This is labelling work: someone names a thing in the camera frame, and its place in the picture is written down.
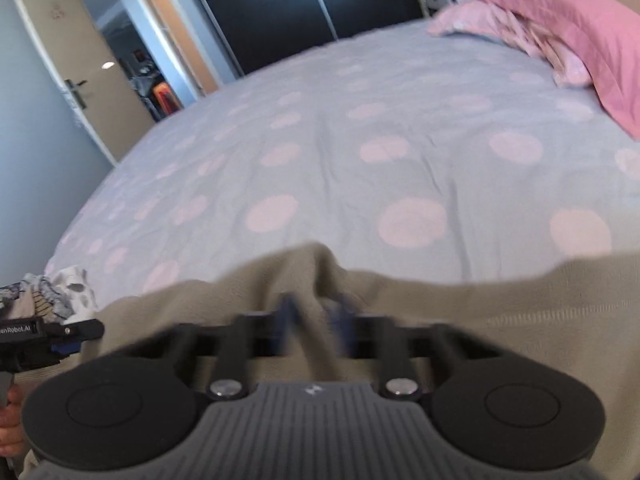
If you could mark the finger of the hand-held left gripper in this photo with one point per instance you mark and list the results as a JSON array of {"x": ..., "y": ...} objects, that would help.
[{"x": 75, "y": 331}]

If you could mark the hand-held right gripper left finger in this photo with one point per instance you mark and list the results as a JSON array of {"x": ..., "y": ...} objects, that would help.
[{"x": 286, "y": 325}]

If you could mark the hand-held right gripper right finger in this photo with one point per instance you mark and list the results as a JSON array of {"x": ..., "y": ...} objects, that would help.
[{"x": 342, "y": 327}]

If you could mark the beige fleece hoodie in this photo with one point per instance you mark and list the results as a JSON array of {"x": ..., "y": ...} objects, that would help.
[{"x": 500, "y": 310}]

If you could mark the person's left hand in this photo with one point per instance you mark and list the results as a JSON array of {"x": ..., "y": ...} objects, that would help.
[{"x": 12, "y": 425}]

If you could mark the striped cloth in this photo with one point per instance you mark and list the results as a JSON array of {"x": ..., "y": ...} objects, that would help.
[{"x": 35, "y": 300}]

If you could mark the white spotted cloth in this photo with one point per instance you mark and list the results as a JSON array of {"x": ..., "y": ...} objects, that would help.
[{"x": 75, "y": 290}]

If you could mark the orange stool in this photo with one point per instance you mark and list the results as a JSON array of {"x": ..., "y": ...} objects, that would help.
[{"x": 167, "y": 97}]

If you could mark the beige room door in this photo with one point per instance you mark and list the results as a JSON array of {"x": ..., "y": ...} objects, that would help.
[{"x": 75, "y": 60}]

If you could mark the black sliding wardrobe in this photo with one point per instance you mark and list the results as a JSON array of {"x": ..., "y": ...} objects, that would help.
[{"x": 280, "y": 20}]

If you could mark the hallway door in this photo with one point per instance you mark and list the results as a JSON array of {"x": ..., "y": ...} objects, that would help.
[{"x": 170, "y": 30}]

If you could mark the pink patterned pillow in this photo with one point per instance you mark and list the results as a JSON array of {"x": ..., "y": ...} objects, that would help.
[{"x": 480, "y": 20}]

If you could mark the plain pink pillow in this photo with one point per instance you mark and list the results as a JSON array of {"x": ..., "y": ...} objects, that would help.
[{"x": 575, "y": 25}]

